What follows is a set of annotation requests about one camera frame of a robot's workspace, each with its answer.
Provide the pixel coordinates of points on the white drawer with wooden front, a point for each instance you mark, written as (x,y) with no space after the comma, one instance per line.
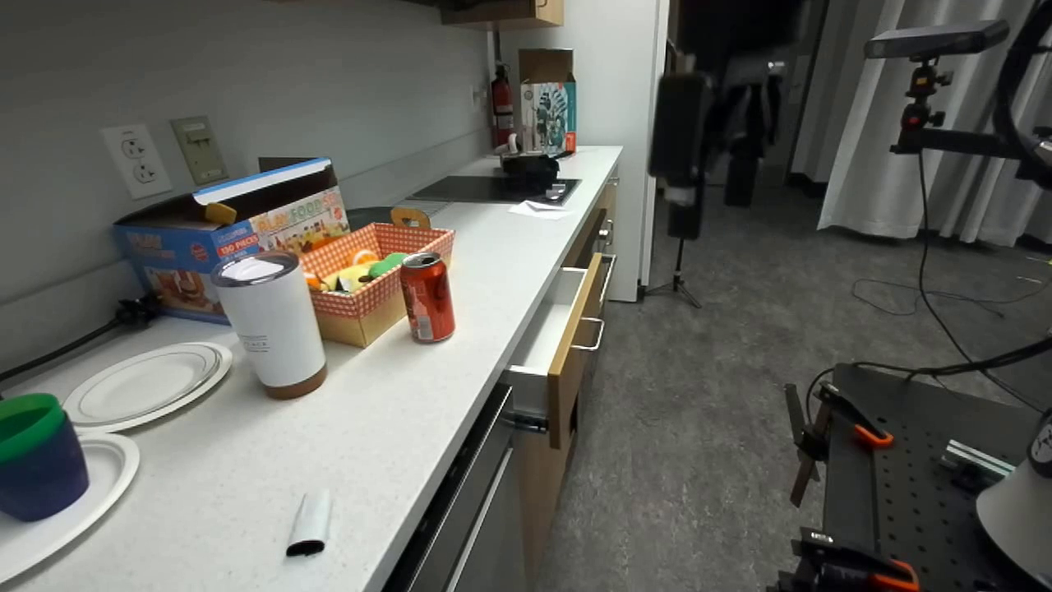
(570,349)

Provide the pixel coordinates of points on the green plush toy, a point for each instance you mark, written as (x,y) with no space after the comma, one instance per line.
(386,264)

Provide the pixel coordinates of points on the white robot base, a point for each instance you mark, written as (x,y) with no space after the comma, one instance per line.
(1019,515)

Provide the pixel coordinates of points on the yellow toy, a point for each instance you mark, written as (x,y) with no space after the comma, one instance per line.
(350,279)

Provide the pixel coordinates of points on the blue cardboard toy box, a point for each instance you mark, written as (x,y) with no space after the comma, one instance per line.
(175,259)

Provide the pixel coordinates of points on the red soda can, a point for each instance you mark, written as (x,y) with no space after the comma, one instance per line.
(430,302)

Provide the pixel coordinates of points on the black induction cooktop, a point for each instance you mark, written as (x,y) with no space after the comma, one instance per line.
(470,188)

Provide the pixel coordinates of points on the orange checkered paper basket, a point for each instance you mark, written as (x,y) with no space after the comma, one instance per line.
(363,315)

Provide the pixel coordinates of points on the colourful printed cardboard box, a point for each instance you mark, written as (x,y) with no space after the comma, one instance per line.
(548,111)

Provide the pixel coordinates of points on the red fire extinguisher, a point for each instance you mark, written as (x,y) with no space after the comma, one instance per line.
(502,111)

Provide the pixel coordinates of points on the wooden base cabinet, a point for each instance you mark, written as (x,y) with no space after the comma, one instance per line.
(542,495)

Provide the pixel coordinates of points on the black tripod stand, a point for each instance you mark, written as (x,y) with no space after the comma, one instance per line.
(679,143)

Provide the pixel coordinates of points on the steel dishwasher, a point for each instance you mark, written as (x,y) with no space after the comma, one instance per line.
(480,529)

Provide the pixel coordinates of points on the white tumbler with brown base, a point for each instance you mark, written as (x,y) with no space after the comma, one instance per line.
(274,329)

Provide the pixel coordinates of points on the black hanging jacket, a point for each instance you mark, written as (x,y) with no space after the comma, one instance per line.
(749,134)

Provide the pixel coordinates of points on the wooden overhead cabinet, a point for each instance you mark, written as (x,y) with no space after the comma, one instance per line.
(505,11)

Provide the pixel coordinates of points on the small gray marker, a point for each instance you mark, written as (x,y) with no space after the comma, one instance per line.
(309,525)

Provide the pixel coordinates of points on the light gray curtain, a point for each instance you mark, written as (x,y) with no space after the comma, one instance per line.
(865,166)

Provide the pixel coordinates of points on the white paper plate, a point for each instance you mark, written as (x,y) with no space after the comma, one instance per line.
(103,483)
(141,388)

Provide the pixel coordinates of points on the black perforated robot table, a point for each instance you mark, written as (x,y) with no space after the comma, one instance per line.
(907,495)

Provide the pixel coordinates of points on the blue cup with green rim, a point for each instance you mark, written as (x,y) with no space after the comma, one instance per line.
(38,465)

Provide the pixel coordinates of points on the gray wall switch plate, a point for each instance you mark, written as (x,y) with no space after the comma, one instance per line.
(198,151)

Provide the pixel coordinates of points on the white wall outlet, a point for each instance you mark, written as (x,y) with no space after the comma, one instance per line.
(137,164)

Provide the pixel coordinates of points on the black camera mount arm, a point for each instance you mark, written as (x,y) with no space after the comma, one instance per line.
(964,140)

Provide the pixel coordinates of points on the silver aluminium rail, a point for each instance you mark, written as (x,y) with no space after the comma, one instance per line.
(974,460)

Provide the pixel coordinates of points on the black stereo camera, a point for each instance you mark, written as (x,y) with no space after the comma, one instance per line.
(937,42)

